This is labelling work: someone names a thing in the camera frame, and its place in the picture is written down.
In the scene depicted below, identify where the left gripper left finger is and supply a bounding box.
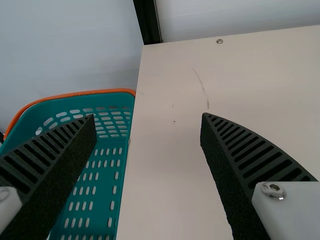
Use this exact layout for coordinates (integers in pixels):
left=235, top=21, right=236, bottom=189
left=0, top=113, right=98, bottom=240

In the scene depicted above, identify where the teal shopping basket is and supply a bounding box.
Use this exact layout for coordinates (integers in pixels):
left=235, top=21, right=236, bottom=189
left=0, top=87, right=137, bottom=240

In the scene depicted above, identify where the black post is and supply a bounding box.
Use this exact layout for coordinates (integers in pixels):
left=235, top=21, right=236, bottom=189
left=132, top=0, right=164, bottom=46

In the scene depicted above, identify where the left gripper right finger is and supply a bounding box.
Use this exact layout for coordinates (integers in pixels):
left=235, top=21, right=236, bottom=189
left=199, top=112, right=320, bottom=240

